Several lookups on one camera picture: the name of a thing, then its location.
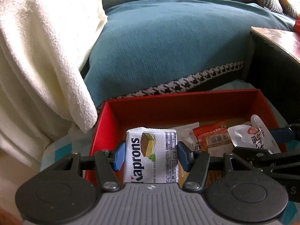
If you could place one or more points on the white Kaprons wafer packet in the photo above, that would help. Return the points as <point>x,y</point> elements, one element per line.
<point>151,156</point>

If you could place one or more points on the dark coffee table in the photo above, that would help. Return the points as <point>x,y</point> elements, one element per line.
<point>272,65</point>

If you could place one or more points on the white duck snack packet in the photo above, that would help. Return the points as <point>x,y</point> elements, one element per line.
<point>255,136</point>

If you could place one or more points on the clear brown meat snack packet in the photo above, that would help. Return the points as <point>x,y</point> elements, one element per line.
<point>214,138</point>

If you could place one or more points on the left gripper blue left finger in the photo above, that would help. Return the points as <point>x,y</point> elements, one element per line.
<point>119,153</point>

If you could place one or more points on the white gluten snack packet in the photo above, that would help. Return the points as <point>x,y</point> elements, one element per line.
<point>186,135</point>

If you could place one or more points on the red cardboard box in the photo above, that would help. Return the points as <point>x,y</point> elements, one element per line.
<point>172,110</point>

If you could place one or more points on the white towel blanket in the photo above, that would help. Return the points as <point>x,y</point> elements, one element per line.
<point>44,46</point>

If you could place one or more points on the blue white checkered tablecloth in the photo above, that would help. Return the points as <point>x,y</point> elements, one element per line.
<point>80,142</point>

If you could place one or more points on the yellow clear fish snack packet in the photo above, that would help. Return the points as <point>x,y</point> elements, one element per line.
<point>182,176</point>

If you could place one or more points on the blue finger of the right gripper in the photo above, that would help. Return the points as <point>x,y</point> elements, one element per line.
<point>282,135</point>

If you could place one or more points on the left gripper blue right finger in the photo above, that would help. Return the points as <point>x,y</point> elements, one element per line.
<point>185,156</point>

